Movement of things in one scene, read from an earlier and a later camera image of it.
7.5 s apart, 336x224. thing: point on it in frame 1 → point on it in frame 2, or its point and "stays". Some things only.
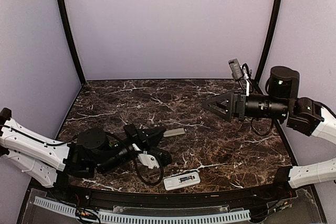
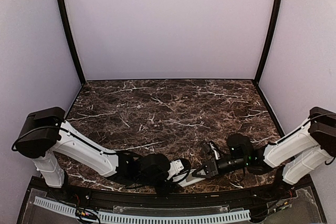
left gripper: (151, 137) → (167, 189)
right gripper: (238, 104) → (212, 170)
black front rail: (274, 193) stays
